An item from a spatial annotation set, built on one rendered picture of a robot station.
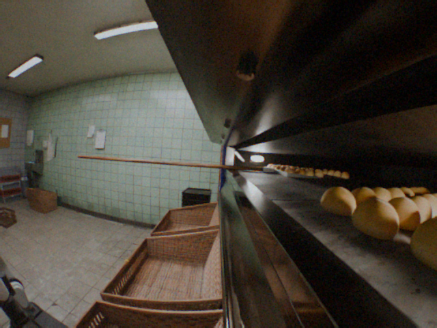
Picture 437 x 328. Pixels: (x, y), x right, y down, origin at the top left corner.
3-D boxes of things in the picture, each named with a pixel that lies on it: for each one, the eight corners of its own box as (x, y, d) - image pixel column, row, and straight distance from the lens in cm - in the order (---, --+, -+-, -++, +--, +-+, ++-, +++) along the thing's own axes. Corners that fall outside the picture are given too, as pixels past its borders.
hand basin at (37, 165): (44, 189, 477) (44, 149, 466) (33, 192, 459) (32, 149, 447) (36, 186, 516) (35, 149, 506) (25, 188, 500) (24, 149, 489)
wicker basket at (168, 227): (217, 227, 171) (219, 200, 162) (219, 260, 122) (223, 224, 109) (168, 223, 176) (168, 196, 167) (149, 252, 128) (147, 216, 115)
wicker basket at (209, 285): (218, 264, 118) (222, 227, 104) (220, 339, 80) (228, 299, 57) (146, 255, 125) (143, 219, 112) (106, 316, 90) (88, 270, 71)
